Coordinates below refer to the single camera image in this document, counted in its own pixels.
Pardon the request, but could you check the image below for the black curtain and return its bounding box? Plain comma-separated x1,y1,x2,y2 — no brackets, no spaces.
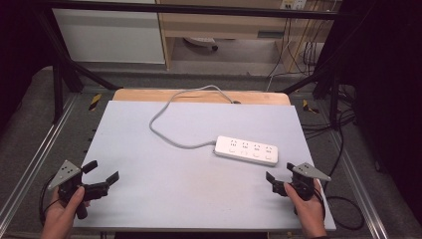
337,0,422,217
0,0,56,133

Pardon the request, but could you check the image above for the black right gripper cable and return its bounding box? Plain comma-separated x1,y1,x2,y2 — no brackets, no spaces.
313,185,366,232

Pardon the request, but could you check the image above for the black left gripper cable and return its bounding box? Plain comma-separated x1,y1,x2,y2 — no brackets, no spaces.
38,174,62,227

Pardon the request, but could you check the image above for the wooden table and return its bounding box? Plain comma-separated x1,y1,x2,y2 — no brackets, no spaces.
111,88,293,107

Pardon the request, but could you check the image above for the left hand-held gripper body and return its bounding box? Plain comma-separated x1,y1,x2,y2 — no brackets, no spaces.
47,159,110,220

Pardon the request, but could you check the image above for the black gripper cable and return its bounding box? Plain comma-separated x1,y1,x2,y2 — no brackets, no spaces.
313,185,366,232
38,174,62,227

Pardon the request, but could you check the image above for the person's right hand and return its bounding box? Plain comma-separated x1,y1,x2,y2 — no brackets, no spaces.
283,178,328,239

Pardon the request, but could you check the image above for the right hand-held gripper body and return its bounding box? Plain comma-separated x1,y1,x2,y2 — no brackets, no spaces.
272,161,332,216

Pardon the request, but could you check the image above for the white cabinet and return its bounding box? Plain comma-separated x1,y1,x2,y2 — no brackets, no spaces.
52,0,166,65

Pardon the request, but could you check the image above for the aluminium floor rail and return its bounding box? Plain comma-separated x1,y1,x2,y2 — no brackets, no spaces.
326,127,390,239
0,93,81,227

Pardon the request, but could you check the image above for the person's left hand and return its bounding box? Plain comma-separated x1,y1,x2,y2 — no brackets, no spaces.
40,185,92,239

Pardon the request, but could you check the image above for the white wall socket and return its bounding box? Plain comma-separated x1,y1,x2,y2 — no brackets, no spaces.
279,0,309,11

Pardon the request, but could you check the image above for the yellow black striped tape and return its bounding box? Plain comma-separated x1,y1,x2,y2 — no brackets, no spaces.
302,99,320,115
88,93,103,112

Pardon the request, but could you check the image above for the grey power strip cable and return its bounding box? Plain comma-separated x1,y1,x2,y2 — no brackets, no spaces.
148,84,242,150

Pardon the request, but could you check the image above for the bundle of black floor cables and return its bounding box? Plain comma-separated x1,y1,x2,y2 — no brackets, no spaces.
300,84,359,175

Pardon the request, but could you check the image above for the light wooden desk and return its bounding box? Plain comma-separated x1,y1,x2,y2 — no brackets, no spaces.
155,0,342,72

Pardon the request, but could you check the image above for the white power strip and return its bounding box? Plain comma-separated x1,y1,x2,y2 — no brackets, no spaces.
213,134,280,167

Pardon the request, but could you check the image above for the white device under desk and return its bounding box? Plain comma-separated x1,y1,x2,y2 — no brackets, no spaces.
183,36,220,52

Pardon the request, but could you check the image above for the black metal frame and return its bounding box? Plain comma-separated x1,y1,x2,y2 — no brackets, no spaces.
31,0,357,128

